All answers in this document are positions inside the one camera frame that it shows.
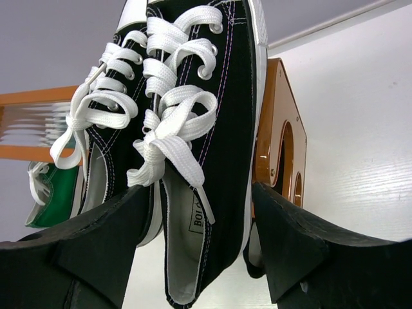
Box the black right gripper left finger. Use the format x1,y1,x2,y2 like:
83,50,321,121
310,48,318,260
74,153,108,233
1,186,150,308

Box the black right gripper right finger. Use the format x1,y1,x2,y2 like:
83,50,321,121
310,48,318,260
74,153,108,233
252,183,411,308

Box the green sneaker white laces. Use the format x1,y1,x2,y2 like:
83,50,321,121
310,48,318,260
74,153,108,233
25,162,84,229

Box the black sneaker white laces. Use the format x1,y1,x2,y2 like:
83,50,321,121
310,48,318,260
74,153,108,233
50,1,151,214

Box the orange wooden shoe shelf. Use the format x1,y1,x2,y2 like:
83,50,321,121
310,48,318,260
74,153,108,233
1,58,307,206

